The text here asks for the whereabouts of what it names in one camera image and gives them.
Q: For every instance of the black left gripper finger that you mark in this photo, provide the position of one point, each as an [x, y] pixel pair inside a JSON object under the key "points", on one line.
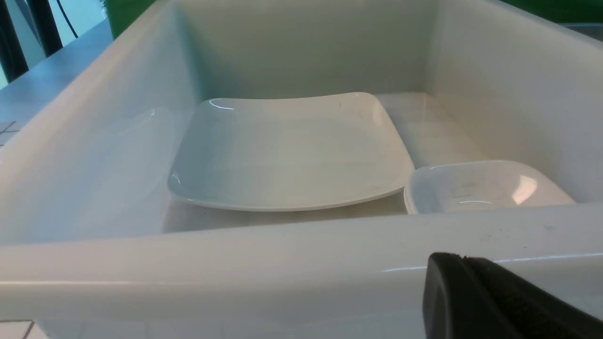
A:
{"points": [[475, 298]]}

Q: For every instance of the white square plate in bin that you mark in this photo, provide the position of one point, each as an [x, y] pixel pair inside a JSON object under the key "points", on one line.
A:
{"points": [[298, 154]]}

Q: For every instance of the large white plastic bin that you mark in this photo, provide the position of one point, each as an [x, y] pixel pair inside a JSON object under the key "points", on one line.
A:
{"points": [[95, 246]]}

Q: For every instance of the white bowl in bin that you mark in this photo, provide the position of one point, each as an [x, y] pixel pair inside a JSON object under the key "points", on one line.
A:
{"points": [[480, 185]]}

